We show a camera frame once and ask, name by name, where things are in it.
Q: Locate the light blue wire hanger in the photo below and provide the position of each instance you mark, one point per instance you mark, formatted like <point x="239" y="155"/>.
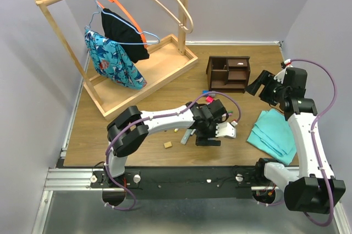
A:
<point x="119" y="29"/>

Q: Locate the brown wooden desk organizer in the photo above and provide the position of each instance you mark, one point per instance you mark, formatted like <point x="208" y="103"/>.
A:
<point x="228" y="73"/>

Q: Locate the wooden clothes rack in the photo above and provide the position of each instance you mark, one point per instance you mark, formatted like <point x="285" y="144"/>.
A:
<point x="168" y="59"/>

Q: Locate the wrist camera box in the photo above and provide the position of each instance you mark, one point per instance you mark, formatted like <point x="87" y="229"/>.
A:
<point x="225" y="130"/>
<point x="279" y="77"/>

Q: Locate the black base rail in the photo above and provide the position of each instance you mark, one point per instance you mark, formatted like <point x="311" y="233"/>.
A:
<point x="199" y="182"/>

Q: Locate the black garment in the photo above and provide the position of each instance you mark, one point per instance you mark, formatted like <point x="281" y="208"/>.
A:
<point x="135" y="53"/>

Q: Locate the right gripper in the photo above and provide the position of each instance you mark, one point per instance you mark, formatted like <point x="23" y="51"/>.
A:
<point x="265" y="78"/>

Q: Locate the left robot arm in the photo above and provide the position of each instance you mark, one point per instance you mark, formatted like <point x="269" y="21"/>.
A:
<point x="128" y="131"/>

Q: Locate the pink black highlighter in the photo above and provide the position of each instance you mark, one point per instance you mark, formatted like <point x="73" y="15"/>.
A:
<point x="209" y="99"/>

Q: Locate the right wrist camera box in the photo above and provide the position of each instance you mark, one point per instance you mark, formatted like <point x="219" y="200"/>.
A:
<point x="279" y="77"/>

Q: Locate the mint green highlighter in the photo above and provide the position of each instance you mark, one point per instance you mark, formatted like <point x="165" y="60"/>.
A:
<point x="188" y="133"/>

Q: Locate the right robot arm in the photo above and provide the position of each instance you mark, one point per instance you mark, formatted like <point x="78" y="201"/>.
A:
<point x="315" y="189"/>

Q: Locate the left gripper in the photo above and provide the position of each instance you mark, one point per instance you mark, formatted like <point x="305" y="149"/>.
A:
<point x="202" y="140"/>

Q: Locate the blue patterned shorts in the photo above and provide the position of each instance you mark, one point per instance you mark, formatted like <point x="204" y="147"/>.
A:
<point x="111" y="61"/>

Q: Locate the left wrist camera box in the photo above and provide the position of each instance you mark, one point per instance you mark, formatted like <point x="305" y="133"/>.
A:
<point x="225" y="130"/>

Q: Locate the teal folded cloth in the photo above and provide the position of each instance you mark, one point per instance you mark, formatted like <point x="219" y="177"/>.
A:
<point x="271" y="134"/>

